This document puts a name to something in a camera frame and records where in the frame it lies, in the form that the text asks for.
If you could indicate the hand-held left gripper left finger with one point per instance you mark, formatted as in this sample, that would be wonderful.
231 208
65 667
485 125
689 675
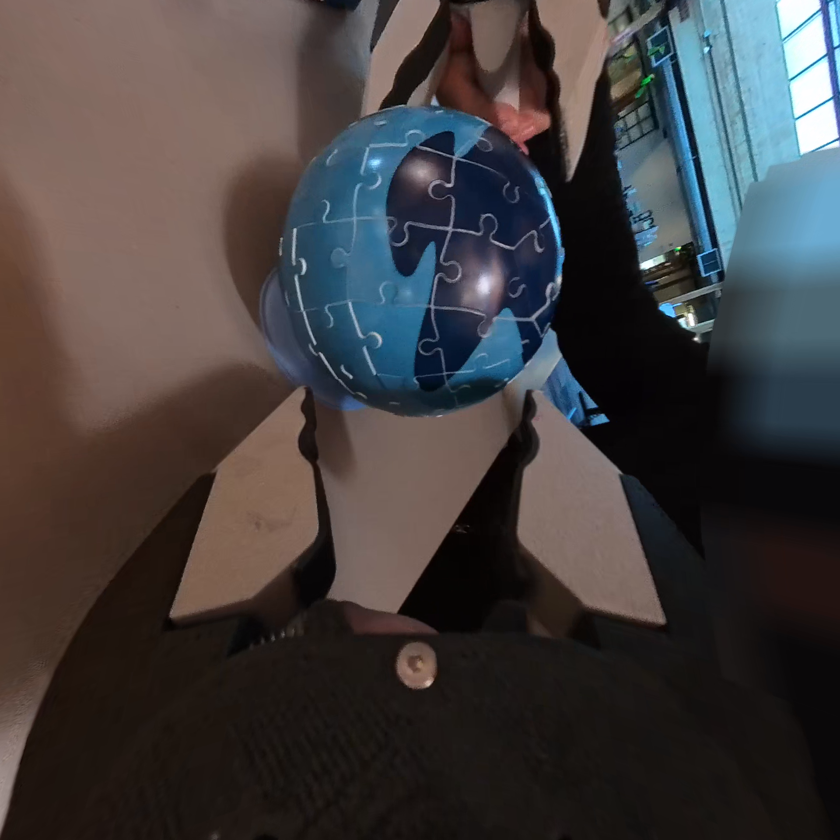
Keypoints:
249 525

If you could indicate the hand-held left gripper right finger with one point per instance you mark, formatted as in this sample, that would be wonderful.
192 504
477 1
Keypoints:
584 525

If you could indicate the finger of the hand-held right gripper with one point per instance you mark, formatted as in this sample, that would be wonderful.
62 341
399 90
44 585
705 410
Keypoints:
384 85
577 79

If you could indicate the blue puzzle ball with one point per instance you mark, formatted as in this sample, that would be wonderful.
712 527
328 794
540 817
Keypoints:
420 262

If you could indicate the person's right forearm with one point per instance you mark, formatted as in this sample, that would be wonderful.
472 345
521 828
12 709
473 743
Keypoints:
623 295

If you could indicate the person's right hand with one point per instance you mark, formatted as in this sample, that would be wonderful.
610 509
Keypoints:
459 72

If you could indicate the window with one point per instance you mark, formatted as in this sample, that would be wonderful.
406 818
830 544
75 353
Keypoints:
814 79

